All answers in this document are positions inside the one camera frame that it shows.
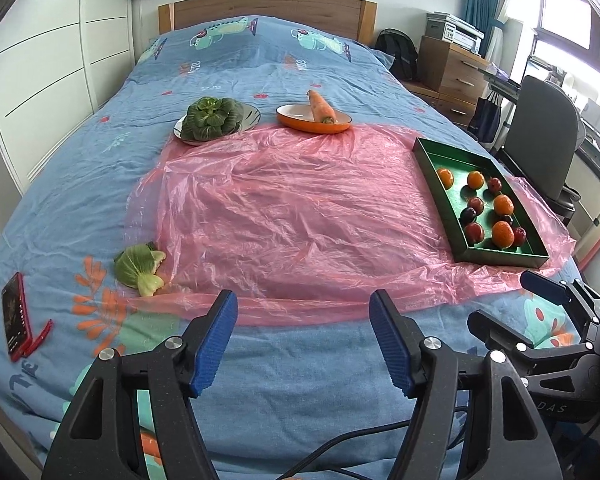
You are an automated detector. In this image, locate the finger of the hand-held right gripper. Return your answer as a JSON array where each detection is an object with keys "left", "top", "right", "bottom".
[
  {"left": 466, "top": 309, "right": 536, "bottom": 367},
  {"left": 520, "top": 269, "right": 600, "bottom": 335}
]

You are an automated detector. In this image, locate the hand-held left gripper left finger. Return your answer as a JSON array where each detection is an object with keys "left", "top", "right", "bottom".
[{"left": 42, "top": 289, "right": 239, "bottom": 480}]

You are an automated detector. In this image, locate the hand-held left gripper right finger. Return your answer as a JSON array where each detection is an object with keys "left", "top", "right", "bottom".
[{"left": 369, "top": 288, "right": 563, "bottom": 480}]

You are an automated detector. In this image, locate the green metal tray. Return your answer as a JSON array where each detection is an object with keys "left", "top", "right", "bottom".
[{"left": 412, "top": 136, "right": 551, "bottom": 269}]

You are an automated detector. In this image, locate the light green bok choy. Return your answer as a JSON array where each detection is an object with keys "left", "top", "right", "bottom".
[{"left": 113, "top": 241, "right": 167, "bottom": 298}]

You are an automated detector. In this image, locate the pink plastic sheet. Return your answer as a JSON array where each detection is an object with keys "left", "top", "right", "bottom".
[{"left": 125, "top": 122, "right": 578, "bottom": 328}]

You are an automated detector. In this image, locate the grey office chair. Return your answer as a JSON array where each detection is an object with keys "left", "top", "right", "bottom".
[{"left": 495, "top": 75, "right": 588, "bottom": 226}]

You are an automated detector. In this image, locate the dark blue tote bag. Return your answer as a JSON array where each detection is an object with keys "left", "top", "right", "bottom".
[{"left": 467, "top": 92, "right": 503, "bottom": 143}]

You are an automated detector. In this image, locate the red smartphone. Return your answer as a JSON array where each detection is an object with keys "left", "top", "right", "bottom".
[{"left": 1, "top": 272, "right": 34, "bottom": 363}]

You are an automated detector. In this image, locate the grey desk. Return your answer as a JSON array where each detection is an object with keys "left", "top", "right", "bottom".
[{"left": 482, "top": 60, "right": 600, "bottom": 186}]

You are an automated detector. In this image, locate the dark green bok choy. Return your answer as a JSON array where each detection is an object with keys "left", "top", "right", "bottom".
[{"left": 181, "top": 96, "right": 245, "bottom": 141}]

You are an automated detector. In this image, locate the white round plate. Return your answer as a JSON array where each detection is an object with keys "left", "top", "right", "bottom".
[{"left": 173, "top": 102, "right": 262, "bottom": 147}]

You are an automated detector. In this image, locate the wooden drawer cabinet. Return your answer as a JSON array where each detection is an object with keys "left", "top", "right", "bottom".
[{"left": 417, "top": 35, "right": 493, "bottom": 128}]

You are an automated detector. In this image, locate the orange oval dish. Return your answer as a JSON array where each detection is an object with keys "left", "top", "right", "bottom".
[{"left": 276, "top": 104, "right": 354, "bottom": 135}]

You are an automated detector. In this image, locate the carrot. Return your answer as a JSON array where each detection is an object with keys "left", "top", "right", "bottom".
[{"left": 306, "top": 90, "right": 337, "bottom": 125}]

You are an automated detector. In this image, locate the grey printer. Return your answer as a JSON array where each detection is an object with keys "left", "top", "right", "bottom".
[{"left": 425, "top": 11, "right": 485, "bottom": 53}]

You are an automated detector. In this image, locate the black backpack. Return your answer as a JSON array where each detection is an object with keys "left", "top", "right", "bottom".
[{"left": 375, "top": 28, "right": 420, "bottom": 81}]

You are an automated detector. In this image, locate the window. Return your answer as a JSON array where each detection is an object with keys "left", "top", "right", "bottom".
[{"left": 522, "top": 0, "right": 600, "bottom": 91}]

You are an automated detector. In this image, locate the teal curtain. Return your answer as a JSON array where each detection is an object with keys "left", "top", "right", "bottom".
[{"left": 462, "top": 0, "right": 511, "bottom": 61}]

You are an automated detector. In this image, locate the white wardrobe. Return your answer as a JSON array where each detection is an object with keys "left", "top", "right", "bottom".
[{"left": 0, "top": 0, "right": 141, "bottom": 201}]

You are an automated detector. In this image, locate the wooden headboard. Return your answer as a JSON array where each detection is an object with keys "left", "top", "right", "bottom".
[{"left": 158, "top": 0, "right": 378, "bottom": 43}]

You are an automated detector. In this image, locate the black cable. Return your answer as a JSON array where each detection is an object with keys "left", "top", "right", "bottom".
[{"left": 280, "top": 410, "right": 468, "bottom": 480}]

